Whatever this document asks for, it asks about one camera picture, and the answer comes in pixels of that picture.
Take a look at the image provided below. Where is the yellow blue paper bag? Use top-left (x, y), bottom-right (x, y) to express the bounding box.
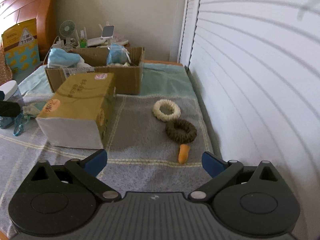
top-left (2, 18), bottom-right (40, 75)

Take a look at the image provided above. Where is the grey checked towel mat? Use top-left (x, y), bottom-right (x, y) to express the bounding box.
top-left (1, 95), bottom-right (212, 236)

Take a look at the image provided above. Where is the white louvered shutter door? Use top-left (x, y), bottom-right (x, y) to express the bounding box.
top-left (179, 0), bottom-right (319, 239)

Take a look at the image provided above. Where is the brown scrunchie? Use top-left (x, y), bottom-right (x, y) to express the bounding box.
top-left (165, 119), bottom-right (197, 144)

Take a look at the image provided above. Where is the blue face mask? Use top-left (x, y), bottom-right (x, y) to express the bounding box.
top-left (47, 48), bottom-right (81, 68)
top-left (106, 43), bottom-right (131, 65)

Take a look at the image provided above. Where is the white phone stand device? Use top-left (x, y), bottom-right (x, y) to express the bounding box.
top-left (101, 25), bottom-right (114, 39)

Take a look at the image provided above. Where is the open brown cardboard box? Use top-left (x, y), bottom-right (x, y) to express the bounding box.
top-left (45, 47), bottom-right (145, 95)

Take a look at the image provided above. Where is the olive green carton box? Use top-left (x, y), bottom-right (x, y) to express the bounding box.
top-left (36, 72), bottom-right (116, 149)

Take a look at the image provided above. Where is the light blue towel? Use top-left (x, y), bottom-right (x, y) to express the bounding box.
top-left (18, 63), bottom-right (196, 101)

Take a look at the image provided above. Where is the clear jar white lid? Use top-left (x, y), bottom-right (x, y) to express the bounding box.
top-left (0, 80), bottom-right (24, 107)

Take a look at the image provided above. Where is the green small bottle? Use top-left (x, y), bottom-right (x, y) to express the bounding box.
top-left (79, 30), bottom-right (87, 48)

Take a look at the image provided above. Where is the white wifi router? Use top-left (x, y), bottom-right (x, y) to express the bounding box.
top-left (87, 22), bottom-right (129, 47)

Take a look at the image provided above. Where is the wooden headboard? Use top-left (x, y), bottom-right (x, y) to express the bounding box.
top-left (1, 0), bottom-right (57, 59)

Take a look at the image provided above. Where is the cream scrunchie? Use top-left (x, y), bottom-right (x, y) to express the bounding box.
top-left (152, 99), bottom-right (181, 122)

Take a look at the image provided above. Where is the green desk fan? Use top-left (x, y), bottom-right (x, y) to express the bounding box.
top-left (59, 20), bottom-right (76, 50)

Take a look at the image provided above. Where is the orange finger cot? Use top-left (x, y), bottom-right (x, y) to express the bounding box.
top-left (178, 144), bottom-right (190, 164)

